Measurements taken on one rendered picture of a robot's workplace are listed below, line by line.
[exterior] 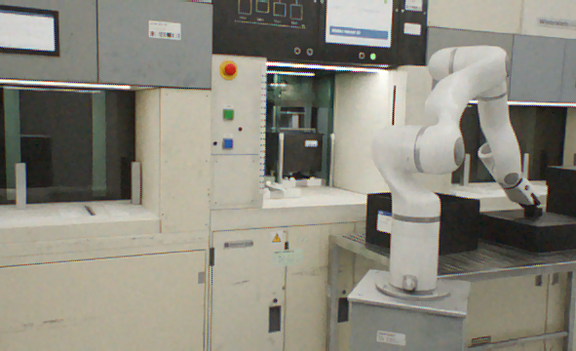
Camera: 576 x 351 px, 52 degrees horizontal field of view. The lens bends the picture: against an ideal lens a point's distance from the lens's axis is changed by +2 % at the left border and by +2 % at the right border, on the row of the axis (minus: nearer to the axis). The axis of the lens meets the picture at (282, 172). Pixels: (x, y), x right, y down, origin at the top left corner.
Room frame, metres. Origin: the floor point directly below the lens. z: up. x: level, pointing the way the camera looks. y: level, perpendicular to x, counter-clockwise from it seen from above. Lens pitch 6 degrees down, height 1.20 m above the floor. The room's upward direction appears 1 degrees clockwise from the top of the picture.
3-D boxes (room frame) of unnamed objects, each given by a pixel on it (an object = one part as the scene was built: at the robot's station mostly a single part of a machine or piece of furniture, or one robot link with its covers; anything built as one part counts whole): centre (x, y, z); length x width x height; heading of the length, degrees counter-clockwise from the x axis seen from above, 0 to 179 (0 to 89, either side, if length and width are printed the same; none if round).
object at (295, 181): (2.78, -0.05, 0.89); 0.22 x 0.21 x 0.04; 25
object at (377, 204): (1.99, -0.49, 0.85); 0.28 x 0.28 x 0.17; 33
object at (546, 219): (2.07, -0.90, 0.83); 0.29 x 0.29 x 0.13; 27
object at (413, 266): (1.47, -0.35, 0.85); 0.19 x 0.19 x 0.18
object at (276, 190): (2.38, 0.06, 0.89); 0.22 x 0.21 x 0.04; 25
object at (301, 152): (2.78, -0.05, 1.06); 0.24 x 0.20 x 0.32; 115
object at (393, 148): (1.49, -0.32, 1.07); 0.19 x 0.12 x 0.24; 52
